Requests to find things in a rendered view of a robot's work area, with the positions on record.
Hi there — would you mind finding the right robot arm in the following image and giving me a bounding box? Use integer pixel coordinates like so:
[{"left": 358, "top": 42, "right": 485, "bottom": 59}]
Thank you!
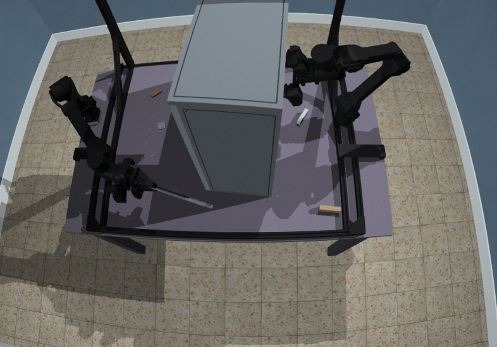
[{"left": 49, "top": 76, "right": 130, "bottom": 203}]

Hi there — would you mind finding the small white rectangular block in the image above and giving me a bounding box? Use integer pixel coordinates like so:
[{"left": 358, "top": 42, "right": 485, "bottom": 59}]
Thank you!
[{"left": 297, "top": 109, "right": 308, "bottom": 125}]

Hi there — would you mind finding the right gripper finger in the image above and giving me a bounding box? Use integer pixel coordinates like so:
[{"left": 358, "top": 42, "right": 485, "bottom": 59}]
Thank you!
[
  {"left": 130, "top": 167, "right": 157, "bottom": 188},
  {"left": 135, "top": 186, "right": 157, "bottom": 195}
]

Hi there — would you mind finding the tan domino tile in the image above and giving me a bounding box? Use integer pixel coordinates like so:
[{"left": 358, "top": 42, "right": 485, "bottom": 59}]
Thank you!
[{"left": 150, "top": 88, "right": 162, "bottom": 97}]

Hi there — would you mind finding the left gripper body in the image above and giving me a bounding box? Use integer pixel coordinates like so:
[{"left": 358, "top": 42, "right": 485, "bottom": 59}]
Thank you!
[{"left": 287, "top": 45, "right": 321, "bottom": 107}]

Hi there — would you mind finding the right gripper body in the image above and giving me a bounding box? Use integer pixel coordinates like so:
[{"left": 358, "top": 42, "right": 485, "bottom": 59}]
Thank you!
[{"left": 110, "top": 157, "right": 144, "bottom": 199}]

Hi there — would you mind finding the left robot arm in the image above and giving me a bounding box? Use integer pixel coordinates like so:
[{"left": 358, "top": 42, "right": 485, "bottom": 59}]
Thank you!
[{"left": 288, "top": 41, "right": 410, "bottom": 128}]

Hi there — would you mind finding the tan rectangular block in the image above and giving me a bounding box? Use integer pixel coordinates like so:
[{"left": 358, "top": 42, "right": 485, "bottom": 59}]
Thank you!
[{"left": 318, "top": 205, "right": 341, "bottom": 213}]

